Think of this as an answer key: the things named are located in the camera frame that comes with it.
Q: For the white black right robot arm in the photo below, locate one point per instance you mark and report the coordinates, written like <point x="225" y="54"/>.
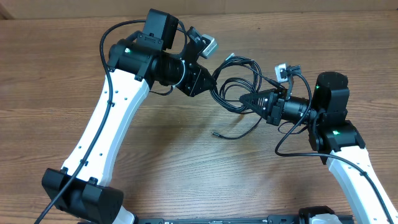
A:
<point x="333" y="138"/>

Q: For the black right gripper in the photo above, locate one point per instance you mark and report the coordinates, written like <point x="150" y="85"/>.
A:
<point x="270" y="111"/>

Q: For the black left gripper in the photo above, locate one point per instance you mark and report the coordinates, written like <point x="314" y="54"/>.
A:
<point x="195" y="85"/>

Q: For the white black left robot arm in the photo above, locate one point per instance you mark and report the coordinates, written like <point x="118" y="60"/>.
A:
<point x="164" y="52"/>

